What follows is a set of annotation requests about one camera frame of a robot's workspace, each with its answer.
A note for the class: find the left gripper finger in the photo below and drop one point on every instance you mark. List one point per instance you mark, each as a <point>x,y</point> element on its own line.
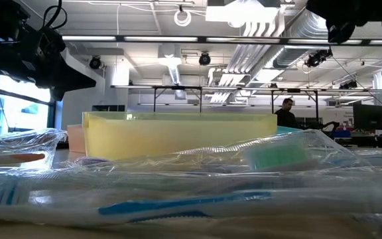
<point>58,87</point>
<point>68,73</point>

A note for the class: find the black background robot arm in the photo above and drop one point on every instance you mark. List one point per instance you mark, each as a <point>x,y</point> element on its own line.
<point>330,124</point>

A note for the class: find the black ceiling spotlight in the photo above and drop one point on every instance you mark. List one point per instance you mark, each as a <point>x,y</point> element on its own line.
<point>348,85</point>
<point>313,59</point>
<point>95,62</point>
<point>204,59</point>

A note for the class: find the orange translucent plastic bin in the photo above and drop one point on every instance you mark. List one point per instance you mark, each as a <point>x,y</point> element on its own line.
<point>75,139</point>

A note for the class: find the purple toothbrush in clear wrapper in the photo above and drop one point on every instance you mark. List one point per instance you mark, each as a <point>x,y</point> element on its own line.
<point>91,161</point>

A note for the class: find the orange toothbrush in clear wrapper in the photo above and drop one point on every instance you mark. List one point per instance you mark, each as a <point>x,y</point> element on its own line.
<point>12,158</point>

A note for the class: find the rig overhead light bar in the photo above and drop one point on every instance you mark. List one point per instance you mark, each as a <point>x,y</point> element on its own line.
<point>161,38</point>

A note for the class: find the black computer monitor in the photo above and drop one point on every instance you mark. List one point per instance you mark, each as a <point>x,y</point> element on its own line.
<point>370,116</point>

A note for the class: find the person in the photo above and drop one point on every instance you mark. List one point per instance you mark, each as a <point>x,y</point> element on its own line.
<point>285,117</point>

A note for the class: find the teal translucent plastic bin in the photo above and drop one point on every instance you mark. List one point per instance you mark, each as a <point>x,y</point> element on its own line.
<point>285,130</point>

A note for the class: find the yellow translucent plastic bin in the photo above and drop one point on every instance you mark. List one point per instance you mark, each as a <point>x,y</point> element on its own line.
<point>177,136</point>

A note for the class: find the black background desk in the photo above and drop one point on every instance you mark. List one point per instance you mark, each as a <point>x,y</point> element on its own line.
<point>370,141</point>

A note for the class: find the green toothbrush in clear wrapper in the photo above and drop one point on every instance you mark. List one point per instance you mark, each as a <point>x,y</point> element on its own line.
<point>277,154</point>

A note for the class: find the black background rig frame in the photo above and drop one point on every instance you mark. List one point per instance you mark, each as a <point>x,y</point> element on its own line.
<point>177,87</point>

